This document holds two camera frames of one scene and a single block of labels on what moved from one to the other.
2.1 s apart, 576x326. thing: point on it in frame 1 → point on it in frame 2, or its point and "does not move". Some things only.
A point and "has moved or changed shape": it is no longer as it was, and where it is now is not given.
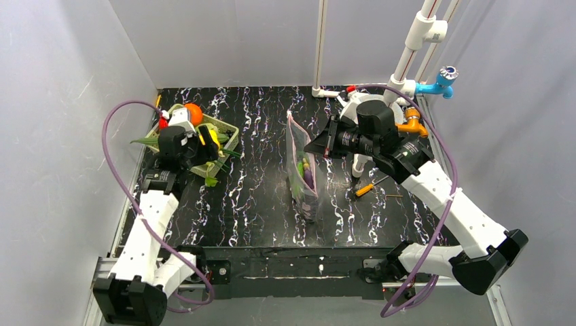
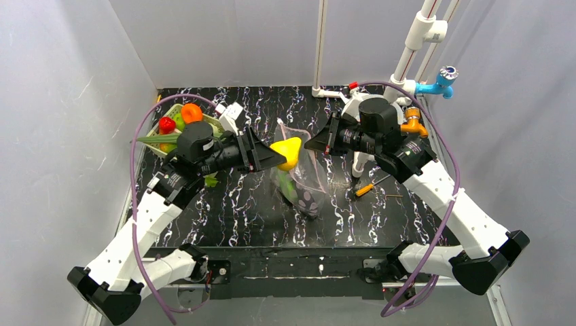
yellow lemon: x=214 y=136 has moved or changed shape
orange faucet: x=412 y=115 does not move
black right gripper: x=333 y=140 does not move
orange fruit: x=195 y=113 does not move
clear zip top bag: x=303 y=170 has moved or changed shape
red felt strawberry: x=163 y=123 does not move
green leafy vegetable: x=300 y=172 → x=289 y=185
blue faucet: x=443 y=85 does not move
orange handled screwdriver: x=369 y=187 does not move
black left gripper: x=206 y=147 → x=245 y=149
